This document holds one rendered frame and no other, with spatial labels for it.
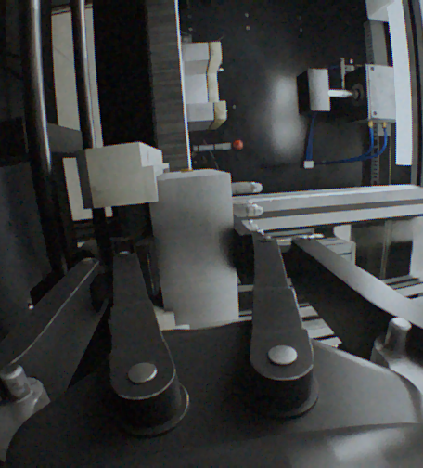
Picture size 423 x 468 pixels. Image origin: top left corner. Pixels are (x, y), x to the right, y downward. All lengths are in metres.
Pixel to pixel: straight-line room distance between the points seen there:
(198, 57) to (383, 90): 0.40
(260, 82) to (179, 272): 0.73
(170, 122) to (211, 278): 0.24
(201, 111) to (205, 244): 0.33
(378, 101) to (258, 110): 0.33
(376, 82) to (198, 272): 0.59
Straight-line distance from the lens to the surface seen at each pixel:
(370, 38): 1.03
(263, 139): 0.83
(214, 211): 0.16
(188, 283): 0.18
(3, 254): 0.37
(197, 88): 0.56
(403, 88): 0.60
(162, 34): 0.40
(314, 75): 0.63
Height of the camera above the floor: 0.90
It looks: 4 degrees up
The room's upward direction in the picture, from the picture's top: 84 degrees clockwise
